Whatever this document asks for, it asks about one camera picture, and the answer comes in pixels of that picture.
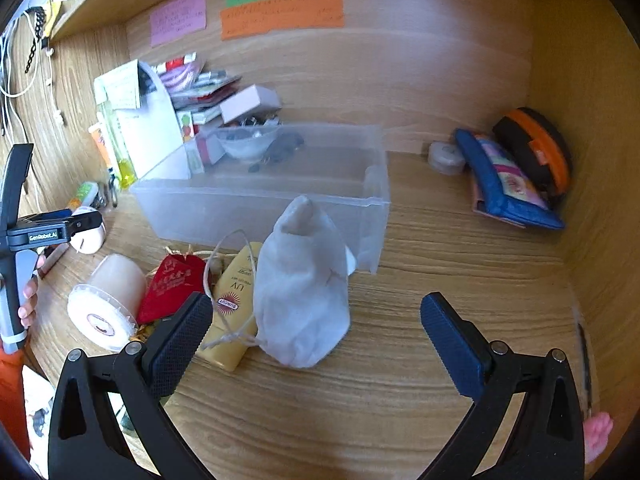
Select dark shiny trinkets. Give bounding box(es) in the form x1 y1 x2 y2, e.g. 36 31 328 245
225 114 282 129

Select pink and white box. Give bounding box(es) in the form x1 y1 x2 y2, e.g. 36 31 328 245
220 85 279 123

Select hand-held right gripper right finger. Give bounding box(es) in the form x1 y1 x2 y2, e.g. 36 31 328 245
420 291 586 480

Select clear plastic storage bin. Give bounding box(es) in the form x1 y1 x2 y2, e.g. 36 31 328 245
129 122 392 275

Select wooden desktop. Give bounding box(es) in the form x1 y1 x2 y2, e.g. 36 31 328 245
30 150 596 480

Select stack of flat packets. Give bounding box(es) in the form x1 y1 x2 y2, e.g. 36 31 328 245
152 55 243 111

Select white cables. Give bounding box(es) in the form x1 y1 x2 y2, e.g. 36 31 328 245
0 0 66 137

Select wooden shelf board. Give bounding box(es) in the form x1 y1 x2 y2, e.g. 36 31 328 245
47 0 601 43

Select orange paper note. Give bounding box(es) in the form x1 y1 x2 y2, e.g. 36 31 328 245
220 0 345 41

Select person's left hand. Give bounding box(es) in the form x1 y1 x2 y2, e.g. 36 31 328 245
17 254 47 331

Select large translucent tape roll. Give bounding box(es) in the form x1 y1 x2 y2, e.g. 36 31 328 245
67 253 147 352

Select white printed paper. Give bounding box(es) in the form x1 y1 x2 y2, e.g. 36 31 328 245
22 365 57 457

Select metal nail clippers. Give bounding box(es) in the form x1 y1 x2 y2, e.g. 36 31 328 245
97 170 121 209

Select yellow sunscreen bottle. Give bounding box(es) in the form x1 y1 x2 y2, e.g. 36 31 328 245
195 241 264 372

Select person's bare foot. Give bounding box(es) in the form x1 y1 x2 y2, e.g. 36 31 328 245
584 411 614 463

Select red fabric pouch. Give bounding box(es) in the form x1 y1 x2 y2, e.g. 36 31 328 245
136 254 208 326

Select white drawstring bag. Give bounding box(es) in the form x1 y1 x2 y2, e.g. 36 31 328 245
200 195 357 370

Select fruit print booklet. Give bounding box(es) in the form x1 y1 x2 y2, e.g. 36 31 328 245
177 107 222 143

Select black and orange case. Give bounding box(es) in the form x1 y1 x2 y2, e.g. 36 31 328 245
492 106 572 196

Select blue patchwork pencil case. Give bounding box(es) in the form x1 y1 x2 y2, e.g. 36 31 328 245
454 128 566 231

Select green and white tube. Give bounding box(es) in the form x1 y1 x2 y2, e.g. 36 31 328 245
70 181 99 209

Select small round white container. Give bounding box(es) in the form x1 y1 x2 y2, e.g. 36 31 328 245
427 141 466 175

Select black chain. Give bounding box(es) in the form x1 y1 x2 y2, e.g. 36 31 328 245
24 6 49 74

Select yellow-green liquid bottle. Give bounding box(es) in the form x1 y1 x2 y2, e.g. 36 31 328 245
97 102 138 190

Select pink coiled cord pack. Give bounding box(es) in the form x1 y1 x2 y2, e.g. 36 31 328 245
157 57 207 93

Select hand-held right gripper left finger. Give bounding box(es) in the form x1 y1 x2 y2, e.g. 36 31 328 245
47 291 216 480

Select dark small object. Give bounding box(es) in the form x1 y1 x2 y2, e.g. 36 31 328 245
249 132 307 172

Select orange and white tube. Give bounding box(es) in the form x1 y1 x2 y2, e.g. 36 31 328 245
89 122 115 171

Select pink paper note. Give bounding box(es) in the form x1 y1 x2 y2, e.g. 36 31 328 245
150 0 207 48

